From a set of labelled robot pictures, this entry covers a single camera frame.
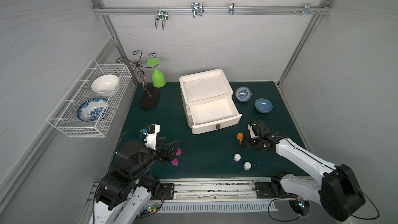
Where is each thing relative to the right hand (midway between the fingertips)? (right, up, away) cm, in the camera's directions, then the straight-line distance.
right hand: (245, 142), depth 86 cm
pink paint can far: (-37, -5, -2) cm, 38 cm away
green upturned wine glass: (-52, +37, +7) cm, 64 cm away
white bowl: (-72, +32, -11) cm, 80 cm away
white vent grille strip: (-18, -25, -15) cm, 35 cm away
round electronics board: (+22, -26, -14) cm, 37 cm away
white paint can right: (-1, -10, -6) cm, 12 cm away
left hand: (-37, +7, -22) cm, 44 cm away
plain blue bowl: (+19, +20, +21) cm, 35 cm away
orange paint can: (-2, +2, +4) cm, 5 cm away
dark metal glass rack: (-64, +23, +25) cm, 72 cm away
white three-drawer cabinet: (-21, +24, -5) cm, 32 cm away
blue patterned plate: (-71, +20, -20) cm, 77 cm away
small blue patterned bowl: (+5, +28, +25) cm, 38 cm away
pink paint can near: (-39, -9, -4) cm, 40 cm away
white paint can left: (-6, -7, -4) cm, 10 cm away
